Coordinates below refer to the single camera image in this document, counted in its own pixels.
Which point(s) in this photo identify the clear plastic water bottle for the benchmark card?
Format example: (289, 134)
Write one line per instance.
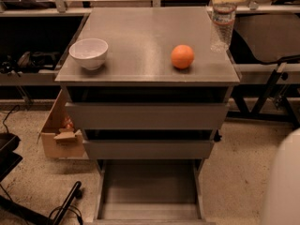
(222, 22)

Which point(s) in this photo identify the grey drawer cabinet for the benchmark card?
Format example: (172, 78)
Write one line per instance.
(141, 41)

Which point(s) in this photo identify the grey top drawer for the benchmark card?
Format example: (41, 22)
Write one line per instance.
(95, 107)

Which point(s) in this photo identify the grey middle drawer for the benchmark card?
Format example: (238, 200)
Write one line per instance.
(147, 144)

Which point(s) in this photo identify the grey open bottom drawer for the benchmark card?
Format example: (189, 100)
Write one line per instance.
(149, 192)

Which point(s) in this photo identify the dark chair seat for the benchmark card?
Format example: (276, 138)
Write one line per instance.
(265, 38)

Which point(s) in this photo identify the orange fruit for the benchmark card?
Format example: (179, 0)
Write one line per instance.
(182, 56)

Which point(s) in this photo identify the white ceramic bowl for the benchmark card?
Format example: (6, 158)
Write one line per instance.
(89, 53)

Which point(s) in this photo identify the black headphones on shelf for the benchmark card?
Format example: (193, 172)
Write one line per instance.
(35, 61)

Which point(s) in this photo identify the brown cardboard box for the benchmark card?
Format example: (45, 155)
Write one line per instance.
(59, 137)

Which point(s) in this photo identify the black chair base leg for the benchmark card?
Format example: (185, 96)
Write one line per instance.
(58, 213)

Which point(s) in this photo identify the black equipment at left edge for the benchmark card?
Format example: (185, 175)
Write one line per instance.
(8, 158)

